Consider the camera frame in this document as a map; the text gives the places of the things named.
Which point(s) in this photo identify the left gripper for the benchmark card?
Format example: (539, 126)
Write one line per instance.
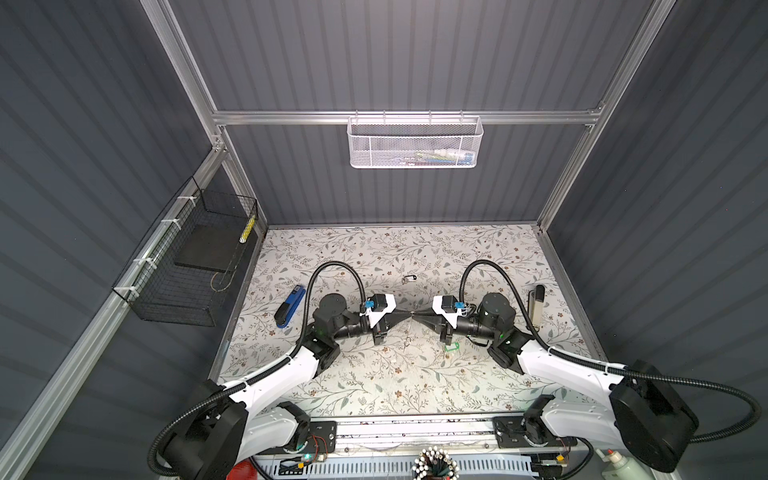
(395, 316)

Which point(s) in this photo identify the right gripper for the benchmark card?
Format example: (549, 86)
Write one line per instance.
(438, 324)

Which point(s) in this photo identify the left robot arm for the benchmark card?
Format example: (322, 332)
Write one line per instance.
(229, 423)

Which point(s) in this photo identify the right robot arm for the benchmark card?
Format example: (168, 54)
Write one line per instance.
(639, 407)

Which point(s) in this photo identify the black lint roller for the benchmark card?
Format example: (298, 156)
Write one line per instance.
(536, 298)

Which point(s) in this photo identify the blue stapler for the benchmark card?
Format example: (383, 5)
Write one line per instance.
(288, 307)

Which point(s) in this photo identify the bundle of markers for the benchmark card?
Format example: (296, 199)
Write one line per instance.
(434, 463)

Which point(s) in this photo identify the red pencil cup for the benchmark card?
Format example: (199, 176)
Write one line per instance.
(243, 471)

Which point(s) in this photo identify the white glue bottle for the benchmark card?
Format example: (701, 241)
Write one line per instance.
(620, 467)

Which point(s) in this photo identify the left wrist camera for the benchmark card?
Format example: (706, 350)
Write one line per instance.
(376, 307)

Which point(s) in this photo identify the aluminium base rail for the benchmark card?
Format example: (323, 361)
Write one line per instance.
(512, 430)

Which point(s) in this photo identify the white wire basket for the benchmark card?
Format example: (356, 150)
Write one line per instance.
(414, 141)

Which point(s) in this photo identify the black wire basket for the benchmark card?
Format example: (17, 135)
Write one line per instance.
(189, 272)

